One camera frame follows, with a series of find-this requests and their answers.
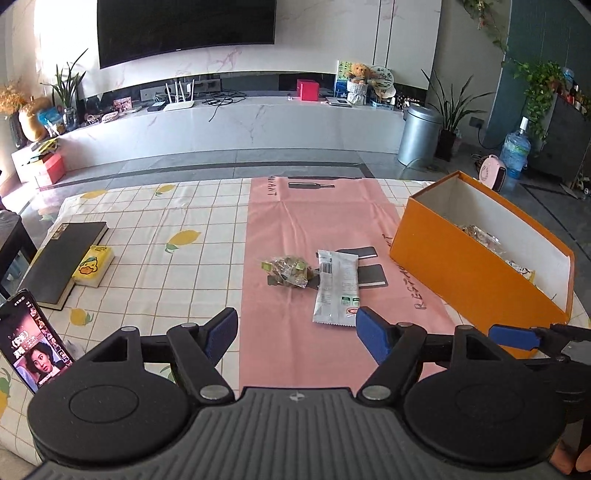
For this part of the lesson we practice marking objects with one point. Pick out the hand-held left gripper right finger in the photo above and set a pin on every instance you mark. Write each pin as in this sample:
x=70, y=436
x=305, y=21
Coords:
x=374, y=337

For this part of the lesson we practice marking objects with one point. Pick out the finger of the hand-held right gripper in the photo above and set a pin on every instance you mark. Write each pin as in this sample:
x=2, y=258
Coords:
x=572, y=331
x=512, y=337

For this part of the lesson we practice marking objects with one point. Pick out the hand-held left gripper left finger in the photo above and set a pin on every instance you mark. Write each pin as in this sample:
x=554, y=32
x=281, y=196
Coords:
x=221, y=332

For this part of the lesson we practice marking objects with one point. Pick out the white snack packet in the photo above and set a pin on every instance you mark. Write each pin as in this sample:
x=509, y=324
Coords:
x=337, y=286

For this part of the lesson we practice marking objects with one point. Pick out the orange cardboard box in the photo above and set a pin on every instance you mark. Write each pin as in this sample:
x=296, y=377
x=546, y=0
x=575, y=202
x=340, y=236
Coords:
x=457, y=272

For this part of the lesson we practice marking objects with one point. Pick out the clear bag of green candies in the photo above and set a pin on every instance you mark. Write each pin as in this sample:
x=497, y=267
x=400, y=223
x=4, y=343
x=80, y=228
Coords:
x=288, y=272

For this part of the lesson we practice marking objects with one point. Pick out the large clear noodle snack bag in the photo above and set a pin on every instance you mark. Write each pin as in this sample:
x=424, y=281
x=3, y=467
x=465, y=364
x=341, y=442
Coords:
x=482, y=237

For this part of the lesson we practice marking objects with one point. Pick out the person's right hand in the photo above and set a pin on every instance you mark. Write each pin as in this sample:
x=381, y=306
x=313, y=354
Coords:
x=563, y=454

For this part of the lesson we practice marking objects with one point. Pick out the black card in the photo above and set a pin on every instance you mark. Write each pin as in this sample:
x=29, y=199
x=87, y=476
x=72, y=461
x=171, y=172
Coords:
x=358, y=252
x=371, y=276

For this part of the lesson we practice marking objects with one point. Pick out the pink table mat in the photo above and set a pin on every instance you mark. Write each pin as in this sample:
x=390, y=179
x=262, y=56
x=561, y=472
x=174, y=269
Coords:
x=286, y=221

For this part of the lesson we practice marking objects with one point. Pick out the yellow tissue pack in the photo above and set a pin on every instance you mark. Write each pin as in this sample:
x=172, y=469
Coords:
x=92, y=266

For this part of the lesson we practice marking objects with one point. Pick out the pink heater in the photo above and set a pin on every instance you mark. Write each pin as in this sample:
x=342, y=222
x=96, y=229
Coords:
x=491, y=171

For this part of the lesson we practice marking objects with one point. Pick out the black book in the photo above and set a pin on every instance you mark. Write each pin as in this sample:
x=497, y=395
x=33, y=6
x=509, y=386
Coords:
x=60, y=263

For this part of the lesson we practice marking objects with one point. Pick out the blue water bottle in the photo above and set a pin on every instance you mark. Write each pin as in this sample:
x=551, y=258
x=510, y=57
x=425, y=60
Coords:
x=515, y=154

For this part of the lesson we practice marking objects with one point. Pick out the dark cabinet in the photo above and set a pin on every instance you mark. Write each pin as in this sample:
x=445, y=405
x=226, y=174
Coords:
x=565, y=143

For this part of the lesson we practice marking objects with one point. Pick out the smartphone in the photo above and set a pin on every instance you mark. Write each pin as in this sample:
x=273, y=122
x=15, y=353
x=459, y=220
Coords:
x=32, y=341

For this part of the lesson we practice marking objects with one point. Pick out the white marble media console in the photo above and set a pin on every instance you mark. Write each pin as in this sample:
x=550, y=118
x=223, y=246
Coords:
x=231, y=129

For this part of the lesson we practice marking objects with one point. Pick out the grey metal trash can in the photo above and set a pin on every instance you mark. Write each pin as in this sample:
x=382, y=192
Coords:
x=418, y=136

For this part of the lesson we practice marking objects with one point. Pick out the tall leafy potted plant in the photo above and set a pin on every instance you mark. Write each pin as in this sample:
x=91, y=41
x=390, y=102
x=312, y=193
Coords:
x=450, y=120

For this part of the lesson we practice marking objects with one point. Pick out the black side table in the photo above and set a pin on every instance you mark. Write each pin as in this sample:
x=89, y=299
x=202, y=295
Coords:
x=11, y=240

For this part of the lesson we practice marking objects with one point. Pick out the white router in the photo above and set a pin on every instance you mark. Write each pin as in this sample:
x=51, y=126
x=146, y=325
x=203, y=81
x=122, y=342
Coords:
x=178, y=104

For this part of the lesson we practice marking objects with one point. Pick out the red cardboard box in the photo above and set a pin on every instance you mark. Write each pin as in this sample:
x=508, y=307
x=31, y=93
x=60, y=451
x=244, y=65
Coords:
x=50, y=168

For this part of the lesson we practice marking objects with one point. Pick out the tablet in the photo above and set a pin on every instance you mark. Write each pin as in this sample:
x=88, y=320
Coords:
x=339, y=101

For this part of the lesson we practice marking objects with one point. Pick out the green ivy plant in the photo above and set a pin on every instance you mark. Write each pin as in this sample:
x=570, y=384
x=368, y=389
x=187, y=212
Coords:
x=540, y=87

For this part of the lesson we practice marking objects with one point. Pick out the round hand fan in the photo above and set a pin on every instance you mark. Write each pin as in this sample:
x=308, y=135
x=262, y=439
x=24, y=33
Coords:
x=382, y=78

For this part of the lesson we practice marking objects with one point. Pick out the brown teddy bear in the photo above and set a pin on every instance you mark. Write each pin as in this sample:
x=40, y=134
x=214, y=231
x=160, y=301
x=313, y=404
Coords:
x=358, y=74

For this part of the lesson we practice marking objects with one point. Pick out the yellow vase with dried flowers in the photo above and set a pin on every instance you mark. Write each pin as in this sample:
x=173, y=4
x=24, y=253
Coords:
x=30, y=122

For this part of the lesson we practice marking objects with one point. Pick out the slim leafy potted plant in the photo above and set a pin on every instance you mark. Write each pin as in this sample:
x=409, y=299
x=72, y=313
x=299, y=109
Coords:
x=67, y=92

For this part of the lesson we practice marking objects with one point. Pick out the black television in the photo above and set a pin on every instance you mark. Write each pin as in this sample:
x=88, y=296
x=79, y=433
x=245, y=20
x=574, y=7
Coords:
x=184, y=27

